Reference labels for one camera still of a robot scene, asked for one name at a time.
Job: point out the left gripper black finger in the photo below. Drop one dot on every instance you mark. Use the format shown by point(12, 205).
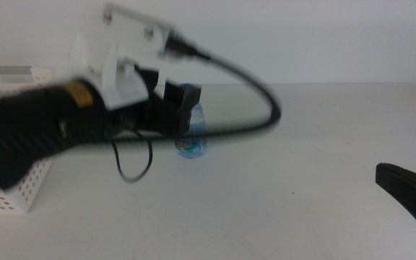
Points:
point(149, 79)
point(179, 108)

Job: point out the small water bottle blue cap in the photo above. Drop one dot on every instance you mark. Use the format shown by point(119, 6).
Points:
point(195, 144)

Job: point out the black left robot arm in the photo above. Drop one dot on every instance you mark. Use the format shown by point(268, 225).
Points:
point(13, 137)

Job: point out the white perforated plastic basket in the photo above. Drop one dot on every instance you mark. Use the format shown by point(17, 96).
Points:
point(24, 206)

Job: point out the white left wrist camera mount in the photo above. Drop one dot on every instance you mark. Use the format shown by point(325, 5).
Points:
point(132, 36)

